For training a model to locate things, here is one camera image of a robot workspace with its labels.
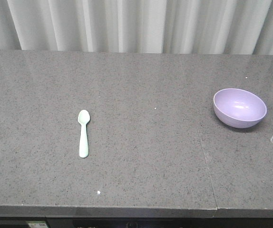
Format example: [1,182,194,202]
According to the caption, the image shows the mint green plastic spoon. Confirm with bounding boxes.
[78,110,90,158]

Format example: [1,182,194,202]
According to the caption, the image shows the lilac plastic bowl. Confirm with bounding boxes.
[213,88,267,129]

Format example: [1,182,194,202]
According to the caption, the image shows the white pleated curtain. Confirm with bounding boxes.
[0,0,273,55]

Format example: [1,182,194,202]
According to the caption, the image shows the black disinfection cabinet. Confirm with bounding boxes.
[47,218,273,228]

